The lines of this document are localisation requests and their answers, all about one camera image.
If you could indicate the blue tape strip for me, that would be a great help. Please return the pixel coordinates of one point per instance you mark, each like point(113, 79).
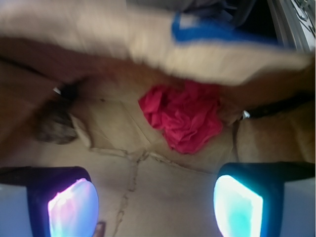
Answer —
point(187, 28)

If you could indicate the brown paper bag tray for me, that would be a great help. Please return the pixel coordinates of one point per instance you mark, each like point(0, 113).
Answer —
point(102, 56)

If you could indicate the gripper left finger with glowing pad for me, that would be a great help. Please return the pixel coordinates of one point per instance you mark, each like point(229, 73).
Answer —
point(47, 202)

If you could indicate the red paper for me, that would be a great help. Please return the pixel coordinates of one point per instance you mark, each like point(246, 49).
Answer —
point(186, 117)

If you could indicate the brown rock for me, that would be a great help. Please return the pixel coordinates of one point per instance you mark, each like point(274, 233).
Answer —
point(54, 124)

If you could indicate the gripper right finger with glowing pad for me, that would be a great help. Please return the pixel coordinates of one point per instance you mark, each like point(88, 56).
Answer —
point(272, 199)

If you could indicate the black tape right corner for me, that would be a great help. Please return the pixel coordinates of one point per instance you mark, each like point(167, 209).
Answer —
point(277, 107)

